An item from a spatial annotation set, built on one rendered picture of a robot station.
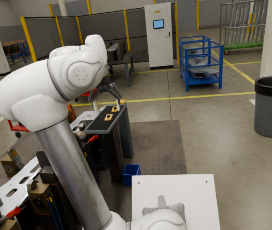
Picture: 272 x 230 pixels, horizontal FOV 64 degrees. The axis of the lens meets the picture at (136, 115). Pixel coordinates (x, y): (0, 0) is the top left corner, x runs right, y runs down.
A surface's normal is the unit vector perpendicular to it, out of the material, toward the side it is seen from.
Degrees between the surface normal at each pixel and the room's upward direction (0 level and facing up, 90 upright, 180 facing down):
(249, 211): 0
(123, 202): 0
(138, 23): 90
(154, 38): 90
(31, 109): 85
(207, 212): 45
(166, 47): 90
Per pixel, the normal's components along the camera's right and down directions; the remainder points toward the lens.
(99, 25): -0.11, 0.41
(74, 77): 0.32, 0.28
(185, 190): -0.16, -0.35
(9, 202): -0.11, -0.91
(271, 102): -0.61, 0.43
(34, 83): 0.04, 0.03
